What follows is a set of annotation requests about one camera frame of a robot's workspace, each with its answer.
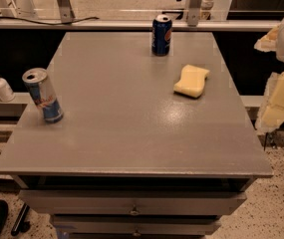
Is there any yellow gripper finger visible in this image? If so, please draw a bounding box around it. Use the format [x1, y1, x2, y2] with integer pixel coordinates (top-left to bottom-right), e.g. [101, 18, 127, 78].
[255, 72, 284, 134]
[254, 26, 279, 52]

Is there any yellow sponge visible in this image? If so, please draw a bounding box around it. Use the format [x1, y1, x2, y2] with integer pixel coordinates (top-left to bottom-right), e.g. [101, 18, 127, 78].
[173, 65, 210, 98]

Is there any silver blue redbull can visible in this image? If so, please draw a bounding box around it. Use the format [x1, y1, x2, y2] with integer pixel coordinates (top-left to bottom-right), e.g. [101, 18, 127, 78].
[22, 68, 63, 123]

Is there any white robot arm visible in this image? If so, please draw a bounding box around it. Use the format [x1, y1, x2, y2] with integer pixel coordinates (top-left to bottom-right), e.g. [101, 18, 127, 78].
[254, 19, 284, 134]

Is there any blue pepsi can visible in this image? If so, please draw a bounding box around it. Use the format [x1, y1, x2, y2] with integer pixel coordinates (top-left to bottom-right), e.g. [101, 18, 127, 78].
[151, 14, 172, 56]

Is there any grey drawer cabinet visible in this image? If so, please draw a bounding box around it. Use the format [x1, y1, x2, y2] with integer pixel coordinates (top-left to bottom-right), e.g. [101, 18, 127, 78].
[0, 32, 272, 239]

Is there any drawer with knob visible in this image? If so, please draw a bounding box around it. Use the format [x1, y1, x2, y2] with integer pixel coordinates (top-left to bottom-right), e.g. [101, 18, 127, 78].
[19, 190, 246, 216]
[51, 215, 220, 236]

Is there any top drawer with knob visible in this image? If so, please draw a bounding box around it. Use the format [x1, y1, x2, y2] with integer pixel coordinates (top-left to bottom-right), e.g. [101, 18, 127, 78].
[19, 190, 246, 216]

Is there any white pump bottle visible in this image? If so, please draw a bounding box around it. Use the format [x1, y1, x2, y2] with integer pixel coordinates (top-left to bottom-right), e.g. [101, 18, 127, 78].
[0, 77, 15, 102]

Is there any black bar on floor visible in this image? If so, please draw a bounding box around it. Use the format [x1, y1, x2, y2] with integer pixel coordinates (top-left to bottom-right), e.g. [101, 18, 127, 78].
[11, 203, 30, 236]

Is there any metal frame leg right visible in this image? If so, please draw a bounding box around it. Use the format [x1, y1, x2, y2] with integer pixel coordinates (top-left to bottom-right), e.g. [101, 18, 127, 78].
[185, 0, 202, 26]

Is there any metal frame leg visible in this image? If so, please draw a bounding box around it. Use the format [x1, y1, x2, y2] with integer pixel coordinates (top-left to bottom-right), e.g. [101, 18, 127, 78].
[57, 0, 75, 24]
[185, 0, 202, 26]

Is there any black cable on shelf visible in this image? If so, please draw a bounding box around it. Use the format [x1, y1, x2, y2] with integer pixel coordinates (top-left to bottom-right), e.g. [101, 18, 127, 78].
[0, 10, 101, 26]

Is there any metal frame leg left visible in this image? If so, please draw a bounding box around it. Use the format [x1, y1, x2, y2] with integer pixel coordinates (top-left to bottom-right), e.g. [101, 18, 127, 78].
[57, 0, 75, 24]

